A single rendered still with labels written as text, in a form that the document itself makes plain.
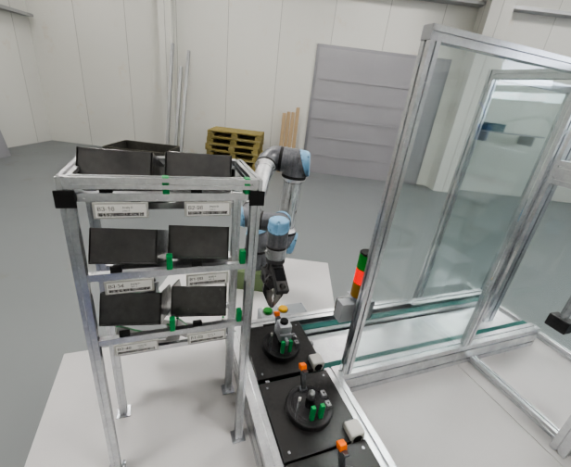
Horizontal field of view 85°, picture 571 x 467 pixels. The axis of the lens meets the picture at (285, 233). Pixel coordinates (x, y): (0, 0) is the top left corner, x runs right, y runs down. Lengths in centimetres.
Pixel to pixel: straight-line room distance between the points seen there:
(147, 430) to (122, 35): 895
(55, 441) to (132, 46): 878
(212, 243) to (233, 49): 801
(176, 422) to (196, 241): 64
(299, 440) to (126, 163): 81
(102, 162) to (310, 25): 801
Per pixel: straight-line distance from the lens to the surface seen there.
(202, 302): 80
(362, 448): 104
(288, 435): 102
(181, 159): 67
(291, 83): 840
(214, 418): 117
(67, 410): 129
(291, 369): 115
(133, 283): 69
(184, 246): 72
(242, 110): 852
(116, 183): 61
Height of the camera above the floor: 182
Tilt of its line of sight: 24 degrees down
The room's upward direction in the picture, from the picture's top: 7 degrees clockwise
